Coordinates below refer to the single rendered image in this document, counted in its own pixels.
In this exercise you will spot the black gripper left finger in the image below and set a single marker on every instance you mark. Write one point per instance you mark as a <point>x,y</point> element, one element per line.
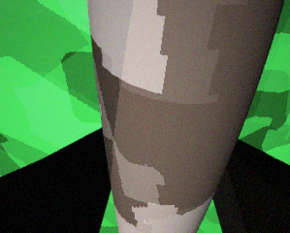
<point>65,192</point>

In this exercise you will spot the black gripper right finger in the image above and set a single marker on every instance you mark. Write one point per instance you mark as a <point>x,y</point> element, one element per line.
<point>254,193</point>

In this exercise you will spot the grey metal tube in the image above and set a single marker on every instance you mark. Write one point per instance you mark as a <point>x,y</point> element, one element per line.
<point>175,80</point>

